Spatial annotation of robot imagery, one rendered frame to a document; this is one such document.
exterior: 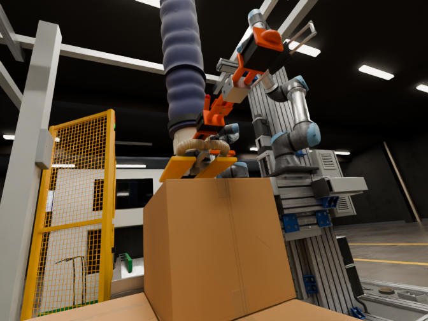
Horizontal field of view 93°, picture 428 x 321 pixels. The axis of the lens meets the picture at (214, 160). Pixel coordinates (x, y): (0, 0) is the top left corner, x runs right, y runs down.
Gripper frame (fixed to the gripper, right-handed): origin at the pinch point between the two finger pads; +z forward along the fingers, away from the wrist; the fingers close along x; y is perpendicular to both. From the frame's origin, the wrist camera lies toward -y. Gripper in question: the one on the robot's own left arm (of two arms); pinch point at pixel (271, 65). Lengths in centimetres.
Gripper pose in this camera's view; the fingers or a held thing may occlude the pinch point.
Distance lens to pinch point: 116.6
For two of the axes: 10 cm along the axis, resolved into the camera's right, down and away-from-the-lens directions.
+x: 3.9, -3.5, -8.5
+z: 1.3, 9.4, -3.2
